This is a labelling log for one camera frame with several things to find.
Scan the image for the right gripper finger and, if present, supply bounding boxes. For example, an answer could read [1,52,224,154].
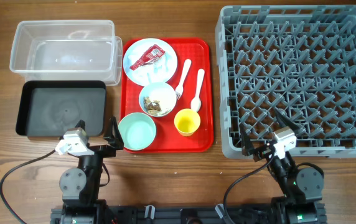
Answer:
[274,108,299,133]
[239,123,255,156]

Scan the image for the mint green bowl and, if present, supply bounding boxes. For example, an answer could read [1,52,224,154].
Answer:
[118,113,156,151]

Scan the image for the rice and peanut scraps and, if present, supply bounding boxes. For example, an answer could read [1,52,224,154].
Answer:
[143,96,171,116]

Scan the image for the blue bowl with food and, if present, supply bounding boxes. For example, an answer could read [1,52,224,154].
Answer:
[139,82,177,118]

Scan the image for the yellow plastic cup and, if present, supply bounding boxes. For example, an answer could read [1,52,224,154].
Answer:
[174,108,201,136]

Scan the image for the white plastic spoon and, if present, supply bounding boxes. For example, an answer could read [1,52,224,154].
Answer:
[190,69,205,112]

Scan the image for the white plastic fork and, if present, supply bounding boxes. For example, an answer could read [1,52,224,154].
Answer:
[175,59,192,100]

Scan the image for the light blue plate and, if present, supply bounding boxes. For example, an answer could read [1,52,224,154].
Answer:
[123,38,177,86]

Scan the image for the red ketchup packet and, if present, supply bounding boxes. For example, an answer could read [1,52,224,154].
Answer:
[130,44,166,70]

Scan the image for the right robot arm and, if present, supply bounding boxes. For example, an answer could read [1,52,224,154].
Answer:
[239,109,327,223]

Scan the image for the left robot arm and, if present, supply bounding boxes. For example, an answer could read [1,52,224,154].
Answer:
[50,117,124,224]

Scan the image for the black waste tray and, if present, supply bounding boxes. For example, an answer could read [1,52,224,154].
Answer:
[16,80,106,137]

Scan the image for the grey dishwasher rack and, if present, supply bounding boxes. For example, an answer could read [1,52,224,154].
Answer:
[215,5,356,159]

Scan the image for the red serving tray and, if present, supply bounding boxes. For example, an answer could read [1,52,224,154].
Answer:
[119,37,215,154]

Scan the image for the clear plastic bin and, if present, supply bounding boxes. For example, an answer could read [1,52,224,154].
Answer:
[9,20,123,86]

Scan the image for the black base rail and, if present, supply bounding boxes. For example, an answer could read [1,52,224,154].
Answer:
[50,203,327,224]

